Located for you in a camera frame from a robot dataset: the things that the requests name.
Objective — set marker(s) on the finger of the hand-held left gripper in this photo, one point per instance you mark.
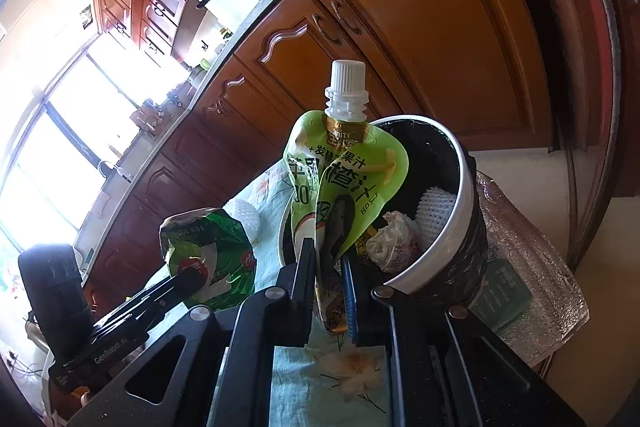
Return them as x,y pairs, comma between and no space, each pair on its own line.
165,289

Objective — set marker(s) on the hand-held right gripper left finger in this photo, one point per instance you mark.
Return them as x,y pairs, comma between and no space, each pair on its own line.
306,277

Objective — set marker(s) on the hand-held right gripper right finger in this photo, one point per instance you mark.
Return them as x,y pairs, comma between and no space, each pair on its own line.
350,302

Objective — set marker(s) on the green snack bag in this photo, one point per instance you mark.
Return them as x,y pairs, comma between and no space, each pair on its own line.
220,247

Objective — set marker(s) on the white tissue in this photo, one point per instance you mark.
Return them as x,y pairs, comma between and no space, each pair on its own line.
392,239

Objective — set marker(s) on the black white-rimmed bin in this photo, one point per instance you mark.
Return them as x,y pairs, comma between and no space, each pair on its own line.
450,272

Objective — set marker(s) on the white foam fruit net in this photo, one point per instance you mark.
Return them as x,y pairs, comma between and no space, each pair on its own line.
245,214
435,212

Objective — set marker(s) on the green spouted juice pouch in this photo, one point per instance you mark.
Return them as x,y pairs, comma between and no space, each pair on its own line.
350,157

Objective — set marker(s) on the sink faucet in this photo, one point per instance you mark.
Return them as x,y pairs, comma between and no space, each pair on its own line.
103,165

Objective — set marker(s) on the kitchen window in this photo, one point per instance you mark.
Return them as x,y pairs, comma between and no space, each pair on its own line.
75,132

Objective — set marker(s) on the utensil rack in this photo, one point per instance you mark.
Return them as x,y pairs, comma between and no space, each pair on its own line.
147,116

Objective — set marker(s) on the silver insulated bag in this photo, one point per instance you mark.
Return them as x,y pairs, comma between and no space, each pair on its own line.
540,257

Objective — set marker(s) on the green cup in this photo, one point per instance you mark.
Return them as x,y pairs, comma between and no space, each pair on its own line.
205,65

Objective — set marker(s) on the condiment jars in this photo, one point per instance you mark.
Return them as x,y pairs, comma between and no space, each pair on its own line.
225,34

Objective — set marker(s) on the wooden base cabinets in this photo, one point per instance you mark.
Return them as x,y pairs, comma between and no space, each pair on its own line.
425,32

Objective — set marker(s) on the red wooden door frame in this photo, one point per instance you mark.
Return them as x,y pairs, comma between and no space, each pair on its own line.
600,82

